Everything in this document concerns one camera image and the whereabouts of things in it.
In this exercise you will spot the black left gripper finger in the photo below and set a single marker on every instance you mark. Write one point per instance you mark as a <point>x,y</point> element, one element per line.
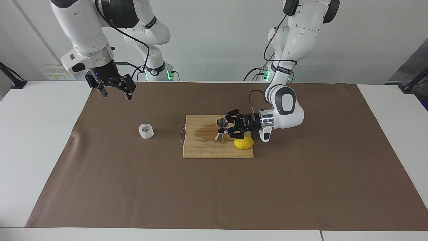
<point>238,133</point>
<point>234,115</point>

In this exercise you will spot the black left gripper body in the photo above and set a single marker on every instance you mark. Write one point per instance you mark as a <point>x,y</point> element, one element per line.
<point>250,122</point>

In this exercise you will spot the white wall socket strip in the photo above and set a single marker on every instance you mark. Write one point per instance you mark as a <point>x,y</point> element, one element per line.
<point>53,75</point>

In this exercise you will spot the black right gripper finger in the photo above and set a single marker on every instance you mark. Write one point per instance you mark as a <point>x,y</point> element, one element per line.
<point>102,88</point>
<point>129,83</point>

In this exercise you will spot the steel double jigger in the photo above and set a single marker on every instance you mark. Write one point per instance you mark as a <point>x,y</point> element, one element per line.
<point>222,123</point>

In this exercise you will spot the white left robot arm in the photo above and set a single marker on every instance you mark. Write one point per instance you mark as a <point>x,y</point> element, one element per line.
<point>301,30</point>

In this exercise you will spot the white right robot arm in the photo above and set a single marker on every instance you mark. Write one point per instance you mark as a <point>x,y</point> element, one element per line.
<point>80,30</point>

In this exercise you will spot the clear textured glass cup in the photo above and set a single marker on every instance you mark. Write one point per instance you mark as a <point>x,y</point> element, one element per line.
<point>146,132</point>

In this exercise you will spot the yellow lemon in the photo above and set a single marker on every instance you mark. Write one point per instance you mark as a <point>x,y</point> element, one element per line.
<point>244,143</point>

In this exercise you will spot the black clamp stand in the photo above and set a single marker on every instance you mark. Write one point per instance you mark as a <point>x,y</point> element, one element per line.
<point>18,83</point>
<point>409,87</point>

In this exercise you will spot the dark grey cabinet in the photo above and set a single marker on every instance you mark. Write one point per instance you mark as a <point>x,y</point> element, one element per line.
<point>406,68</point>

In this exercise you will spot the brown paper table mat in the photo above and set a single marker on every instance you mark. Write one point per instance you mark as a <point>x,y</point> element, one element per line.
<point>301,184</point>

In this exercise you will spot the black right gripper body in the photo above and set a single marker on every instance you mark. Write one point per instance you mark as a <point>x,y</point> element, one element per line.
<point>102,75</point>

